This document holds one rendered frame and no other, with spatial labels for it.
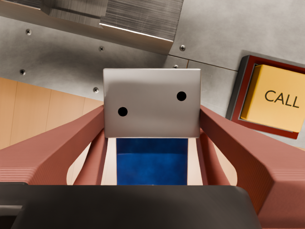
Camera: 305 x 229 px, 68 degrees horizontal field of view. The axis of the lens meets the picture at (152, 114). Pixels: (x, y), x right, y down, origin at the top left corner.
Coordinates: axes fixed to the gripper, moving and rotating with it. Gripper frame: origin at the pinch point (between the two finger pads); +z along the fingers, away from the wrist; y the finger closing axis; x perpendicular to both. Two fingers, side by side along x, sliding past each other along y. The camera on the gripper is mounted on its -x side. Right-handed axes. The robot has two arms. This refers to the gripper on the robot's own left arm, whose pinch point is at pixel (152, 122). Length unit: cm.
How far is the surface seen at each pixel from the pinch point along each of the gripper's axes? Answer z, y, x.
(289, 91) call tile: 10.5, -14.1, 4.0
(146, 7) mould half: 9.1, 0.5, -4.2
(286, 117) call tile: 9.2, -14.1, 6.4
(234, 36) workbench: 16.7, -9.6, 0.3
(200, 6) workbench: 18.4, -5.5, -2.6
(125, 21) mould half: 8.6, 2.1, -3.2
